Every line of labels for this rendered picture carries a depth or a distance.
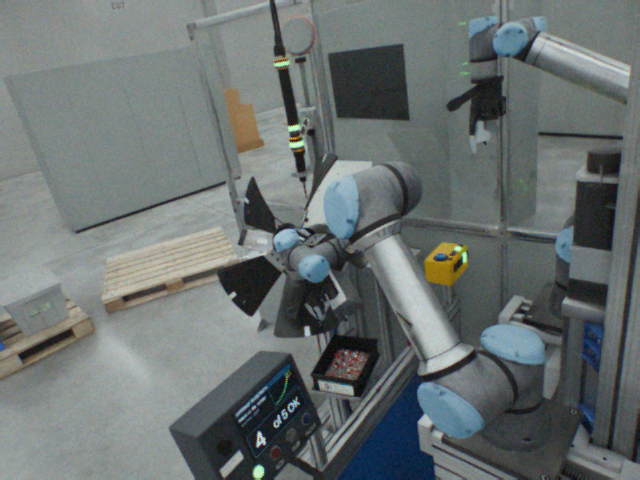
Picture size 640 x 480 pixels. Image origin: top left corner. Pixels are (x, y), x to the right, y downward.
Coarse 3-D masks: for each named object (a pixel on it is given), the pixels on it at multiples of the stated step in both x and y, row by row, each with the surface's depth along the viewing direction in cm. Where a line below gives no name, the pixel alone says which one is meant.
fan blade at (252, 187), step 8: (256, 184) 181; (248, 192) 187; (256, 192) 181; (256, 200) 182; (264, 200) 177; (248, 208) 189; (256, 208) 183; (264, 208) 178; (248, 216) 191; (256, 216) 186; (264, 216) 180; (272, 216) 174; (248, 224) 194; (256, 224) 189; (264, 224) 184; (272, 224) 177; (272, 232) 181
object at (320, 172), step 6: (324, 156) 172; (330, 156) 166; (336, 156) 162; (324, 162) 169; (330, 162) 163; (318, 168) 173; (324, 168) 166; (330, 168) 162; (318, 174) 169; (324, 174) 163; (318, 180) 166; (312, 186) 171; (318, 186) 163; (312, 192) 167; (306, 204) 167
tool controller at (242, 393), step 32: (224, 384) 95; (256, 384) 90; (288, 384) 96; (192, 416) 88; (224, 416) 84; (256, 416) 89; (288, 416) 95; (192, 448) 83; (224, 448) 82; (288, 448) 94
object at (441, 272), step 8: (440, 248) 171; (448, 248) 170; (464, 248) 168; (432, 256) 166; (448, 256) 164; (456, 256) 163; (432, 264) 163; (440, 264) 161; (448, 264) 159; (464, 264) 169; (432, 272) 164; (440, 272) 162; (448, 272) 160; (456, 272) 164; (432, 280) 166; (440, 280) 164; (448, 280) 162
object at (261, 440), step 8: (264, 424) 90; (256, 432) 89; (264, 432) 90; (248, 440) 87; (256, 440) 89; (264, 440) 90; (272, 440) 91; (256, 448) 88; (264, 448) 90; (256, 456) 88
